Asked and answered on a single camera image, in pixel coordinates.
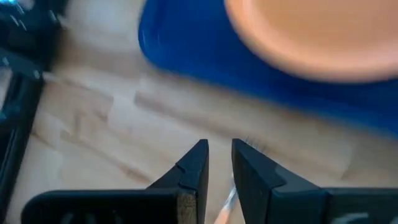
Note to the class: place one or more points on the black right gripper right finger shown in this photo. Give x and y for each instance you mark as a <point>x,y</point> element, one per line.
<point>280,205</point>

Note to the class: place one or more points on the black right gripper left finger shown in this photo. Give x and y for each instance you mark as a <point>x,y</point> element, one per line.
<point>186,199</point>

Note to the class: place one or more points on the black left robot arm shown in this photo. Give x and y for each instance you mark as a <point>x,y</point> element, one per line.
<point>28,28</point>

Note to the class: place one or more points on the blue plastic tray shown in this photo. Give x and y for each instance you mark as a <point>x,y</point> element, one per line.
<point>202,46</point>

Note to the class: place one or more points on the orange plate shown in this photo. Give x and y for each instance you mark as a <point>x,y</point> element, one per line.
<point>311,31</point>

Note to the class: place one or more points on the black aluminium frame rails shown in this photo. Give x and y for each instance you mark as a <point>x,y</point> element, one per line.
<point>18,109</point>

